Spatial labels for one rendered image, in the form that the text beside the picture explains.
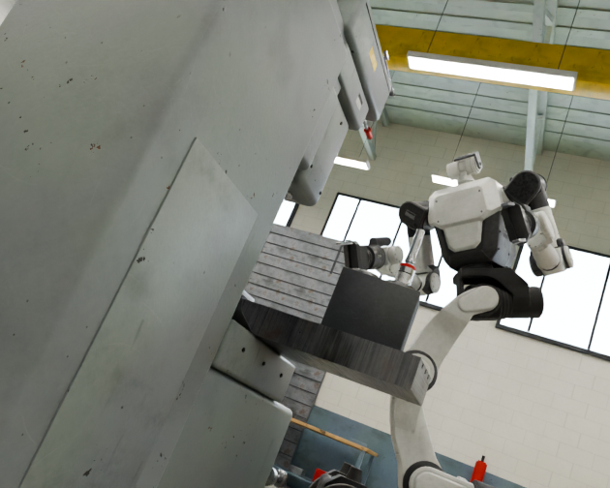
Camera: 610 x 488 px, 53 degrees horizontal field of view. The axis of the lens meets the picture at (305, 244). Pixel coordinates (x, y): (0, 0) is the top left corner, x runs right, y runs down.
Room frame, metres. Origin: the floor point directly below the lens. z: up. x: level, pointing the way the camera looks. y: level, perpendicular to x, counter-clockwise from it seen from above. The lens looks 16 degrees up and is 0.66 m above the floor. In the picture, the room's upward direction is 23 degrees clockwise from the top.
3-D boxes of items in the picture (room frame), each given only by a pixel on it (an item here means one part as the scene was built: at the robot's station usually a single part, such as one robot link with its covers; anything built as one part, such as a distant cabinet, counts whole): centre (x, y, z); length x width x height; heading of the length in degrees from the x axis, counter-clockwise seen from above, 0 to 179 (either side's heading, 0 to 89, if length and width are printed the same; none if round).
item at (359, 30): (1.76, 0.14, 1.81); 0.47 x 0.26 x 0.16; 156
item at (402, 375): (1.79, 0.16, 0.90); 1.24 x 0.23 x 0.08; 66
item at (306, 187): (1.77, 0.14, 1.47); 0.21 x 0.19 x 0.32; 66
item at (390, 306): (1.64, -0.24, 1.04); 0.22 x 0.12 x 0.20; 74
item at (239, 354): (1.77, 0.13, 0.80); 0.50 x 0.35 x 0.12; 156
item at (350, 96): (1.73, 0.15, 1.68); 0.34 x 0.24 x 0.10; 156
